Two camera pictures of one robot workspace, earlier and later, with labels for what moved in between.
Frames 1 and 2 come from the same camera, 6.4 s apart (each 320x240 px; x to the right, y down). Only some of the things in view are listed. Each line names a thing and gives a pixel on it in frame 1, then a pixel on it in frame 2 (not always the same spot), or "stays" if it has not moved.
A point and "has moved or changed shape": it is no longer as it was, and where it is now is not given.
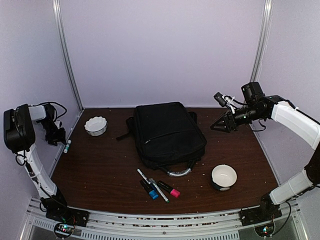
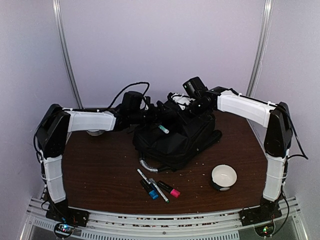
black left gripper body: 52,133 -> 147,118
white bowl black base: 223,176 stays
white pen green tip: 161,193 stays
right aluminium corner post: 262,40 stays
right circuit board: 265,230 stays
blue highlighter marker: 150,189 stays
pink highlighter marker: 173,192 stays
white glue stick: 67,146 -> 166,131
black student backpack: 169,136 has moved or changed shape
